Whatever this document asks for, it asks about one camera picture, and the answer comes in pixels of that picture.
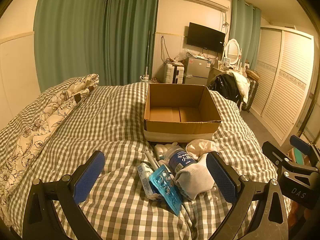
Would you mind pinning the brown cardboard box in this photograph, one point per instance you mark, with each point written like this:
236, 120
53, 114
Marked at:
175, 127

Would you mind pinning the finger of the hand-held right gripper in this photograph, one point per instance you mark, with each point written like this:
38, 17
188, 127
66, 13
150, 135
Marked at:
273, 152
301, 143

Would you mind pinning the cream fabric bundle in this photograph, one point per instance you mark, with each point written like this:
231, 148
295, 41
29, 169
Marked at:
201, 146

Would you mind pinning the wide green curtain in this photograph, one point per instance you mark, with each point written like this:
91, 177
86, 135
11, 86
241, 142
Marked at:
100, 30

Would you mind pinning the narrow green curtain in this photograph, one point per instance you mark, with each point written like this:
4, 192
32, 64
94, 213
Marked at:
240, 25

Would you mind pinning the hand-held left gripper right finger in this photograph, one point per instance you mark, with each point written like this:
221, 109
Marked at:
221, 177

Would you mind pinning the silver small fridge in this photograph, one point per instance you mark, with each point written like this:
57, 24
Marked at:
197, 70

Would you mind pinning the white padded jacket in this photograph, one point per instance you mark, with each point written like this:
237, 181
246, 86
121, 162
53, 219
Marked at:
241, 82

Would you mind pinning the white suitcase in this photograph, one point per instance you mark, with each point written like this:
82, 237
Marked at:
173, 73

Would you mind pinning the green top wooden stool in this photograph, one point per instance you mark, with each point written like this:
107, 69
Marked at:
298, 155

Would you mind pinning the white sock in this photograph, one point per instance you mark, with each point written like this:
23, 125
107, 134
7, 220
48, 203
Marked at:
192, 180

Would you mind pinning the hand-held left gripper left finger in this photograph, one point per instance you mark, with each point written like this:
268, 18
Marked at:
90, 177

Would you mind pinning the white plastic stick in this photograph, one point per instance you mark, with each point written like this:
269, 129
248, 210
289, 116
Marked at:
151, 157

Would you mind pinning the white and blue packet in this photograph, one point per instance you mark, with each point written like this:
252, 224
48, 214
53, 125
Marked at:
145, 180

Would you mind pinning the blue label plastic bottle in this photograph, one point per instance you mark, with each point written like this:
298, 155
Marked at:
181, 161

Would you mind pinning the dark patterned bag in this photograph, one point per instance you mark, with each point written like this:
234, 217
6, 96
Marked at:
155, 80

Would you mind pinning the wooden dressing table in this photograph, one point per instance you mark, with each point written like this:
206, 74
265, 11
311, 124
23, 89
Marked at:
217, 70

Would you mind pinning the white mop pole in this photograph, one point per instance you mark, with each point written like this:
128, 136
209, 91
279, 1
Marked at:
148, 55

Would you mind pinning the white louvred wardrobe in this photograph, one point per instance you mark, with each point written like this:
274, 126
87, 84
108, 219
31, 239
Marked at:
282, 80

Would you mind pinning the green checked blanket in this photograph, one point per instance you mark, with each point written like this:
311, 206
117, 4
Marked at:
112, 120

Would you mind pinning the black wall television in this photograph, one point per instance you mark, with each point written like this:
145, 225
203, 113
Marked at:
206, 37

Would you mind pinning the blue blister pack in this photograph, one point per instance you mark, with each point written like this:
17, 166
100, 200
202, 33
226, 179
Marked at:
165, 190

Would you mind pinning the white oval mirror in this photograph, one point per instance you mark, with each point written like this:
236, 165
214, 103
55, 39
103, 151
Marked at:
232, 51

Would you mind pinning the clear plastic bag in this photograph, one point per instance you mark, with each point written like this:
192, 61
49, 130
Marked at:
183, 57

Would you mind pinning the dark suitcase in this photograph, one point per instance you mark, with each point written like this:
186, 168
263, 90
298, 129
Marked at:
251, 95

